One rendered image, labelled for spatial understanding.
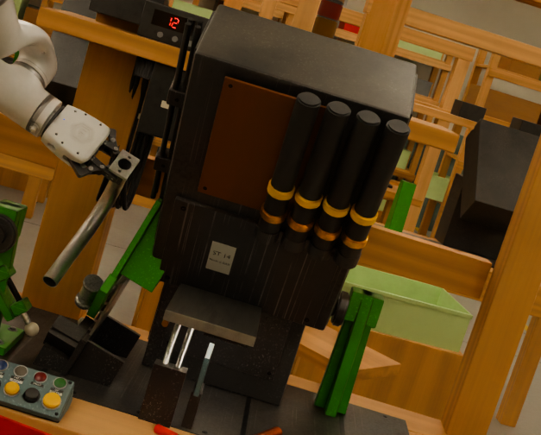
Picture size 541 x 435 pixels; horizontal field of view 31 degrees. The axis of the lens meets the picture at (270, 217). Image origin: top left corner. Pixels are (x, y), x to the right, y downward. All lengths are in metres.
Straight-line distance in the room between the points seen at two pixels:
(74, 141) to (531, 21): 10.86
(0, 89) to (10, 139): 0.44
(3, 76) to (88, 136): 0.19
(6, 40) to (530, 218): 1.16
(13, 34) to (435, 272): 1.09
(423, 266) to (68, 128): 0.89
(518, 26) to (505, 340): 10.33
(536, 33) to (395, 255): 10.36
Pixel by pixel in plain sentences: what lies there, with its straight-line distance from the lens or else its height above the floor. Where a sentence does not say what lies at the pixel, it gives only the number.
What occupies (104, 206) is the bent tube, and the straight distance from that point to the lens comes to 1.99.
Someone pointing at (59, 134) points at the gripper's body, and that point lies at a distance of 1.91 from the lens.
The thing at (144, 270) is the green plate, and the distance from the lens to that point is 1.85.
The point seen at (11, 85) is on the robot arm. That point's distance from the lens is 1.93.
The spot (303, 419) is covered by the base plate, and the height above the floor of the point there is 0.90.
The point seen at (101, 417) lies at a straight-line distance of 1.78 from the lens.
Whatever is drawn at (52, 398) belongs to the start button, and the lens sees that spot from 1.71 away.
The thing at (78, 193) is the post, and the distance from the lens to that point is 2.23.
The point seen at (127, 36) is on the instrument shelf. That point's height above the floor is 1.53.
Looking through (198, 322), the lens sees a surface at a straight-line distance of 1.67.
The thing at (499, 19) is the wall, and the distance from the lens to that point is 12.41.
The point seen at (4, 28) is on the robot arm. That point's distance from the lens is 1.79.
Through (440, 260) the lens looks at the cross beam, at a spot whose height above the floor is 1.25.
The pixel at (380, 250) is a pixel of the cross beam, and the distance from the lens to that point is 2.29.
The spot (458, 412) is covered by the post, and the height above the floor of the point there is 0.94.
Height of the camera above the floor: 1.60
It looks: 9 degrees down
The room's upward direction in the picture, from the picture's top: 17 degrees clockwise
